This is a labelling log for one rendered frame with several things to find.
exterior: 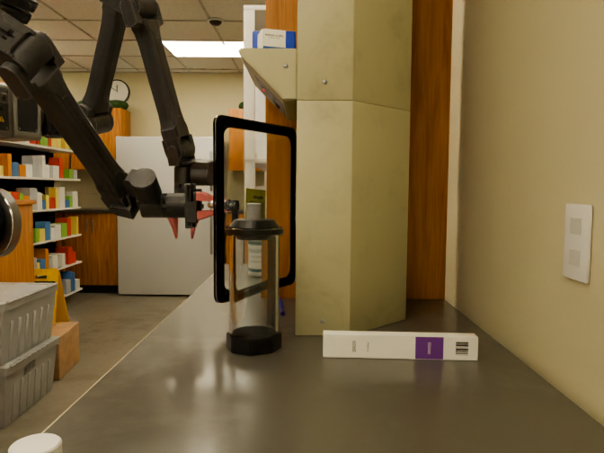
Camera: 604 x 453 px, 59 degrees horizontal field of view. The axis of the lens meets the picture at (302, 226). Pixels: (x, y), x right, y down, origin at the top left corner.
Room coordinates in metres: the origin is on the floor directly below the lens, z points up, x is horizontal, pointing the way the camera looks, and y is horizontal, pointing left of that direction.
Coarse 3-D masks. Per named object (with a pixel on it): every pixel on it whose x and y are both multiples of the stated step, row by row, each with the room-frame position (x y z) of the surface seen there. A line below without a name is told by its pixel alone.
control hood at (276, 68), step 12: (252, 60) 1.06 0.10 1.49; (264, 60) 1.06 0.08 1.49; (276, 60) 1.06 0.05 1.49; (288, 60) 1.06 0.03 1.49; (252, 72) 1.14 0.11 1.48; (264, 72) 1.06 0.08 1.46; (276, 72) 1.06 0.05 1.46; (288, 72) 1.06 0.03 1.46; (264, 84) 1.14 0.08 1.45; (276, 84) 1.06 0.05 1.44; (288, 84) 1.06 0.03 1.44; (276, 96) 1.13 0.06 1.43; (288, 96) 1.06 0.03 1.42; (288, 108) 1.16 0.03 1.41
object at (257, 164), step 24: (240, 144) 1.17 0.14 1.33; (264, 144) 1.25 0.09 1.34; (288, 144) 1.33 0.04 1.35; (240, 168) 1.17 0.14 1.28; (264, 168) 1.25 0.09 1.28; (288, 168) 1.33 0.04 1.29; (240, 192) 1.17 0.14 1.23; (264, 192) 1.25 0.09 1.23; (288, 192) 1.33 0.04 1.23; (240, 216) 1.17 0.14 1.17; (264, 216) 1.25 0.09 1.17; (288, 216) 1.33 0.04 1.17; (216, 240) 1.11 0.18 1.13; (288, 240) 1.34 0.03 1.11; (216, 264) 1.11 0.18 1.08; (288, 264) 1.34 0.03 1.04; (216, 288) 1.11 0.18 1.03
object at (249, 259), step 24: (240, 240) 0.93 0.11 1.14; (264, 240) 0.93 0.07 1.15; (240, 264) 0.93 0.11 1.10; (264, 264) 0.93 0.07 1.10; (240, 288) 0.93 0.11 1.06; (264, 288) 0.93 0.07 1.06; (240, 312) 0.93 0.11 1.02; (264, 312) 0.93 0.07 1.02; (240, 336) 0.93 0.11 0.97; (264, 336) 0.93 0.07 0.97
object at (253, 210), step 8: (248, 208) 0.96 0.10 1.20; (256, 208) 0.96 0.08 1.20; (248, 216) 0.96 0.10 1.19; (256, 216) 0.96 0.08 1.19; (232, 224) 0.95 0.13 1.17; (240, 224) 0.94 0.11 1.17; (248, 224) 0.93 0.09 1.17; (256, 224) 0.93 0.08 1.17; (264, 224) 0.94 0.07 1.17; (272, 224) 0.95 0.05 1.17
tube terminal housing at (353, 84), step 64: (320, 0) 1.06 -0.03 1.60; (384, 0) 1.12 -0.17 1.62; (320, 64) 1.06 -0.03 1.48; (384, 64) 1.12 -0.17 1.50; (320, 128) 1.06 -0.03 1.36; (384, 128) 1.13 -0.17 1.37; (320, 192) 1.06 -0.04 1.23; (384, 192) 1.13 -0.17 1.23; (320, 256) 1.06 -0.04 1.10; (384, 256) 1.13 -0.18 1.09; (320, 320) 1.05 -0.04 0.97; (384, 320) 1.14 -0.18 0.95
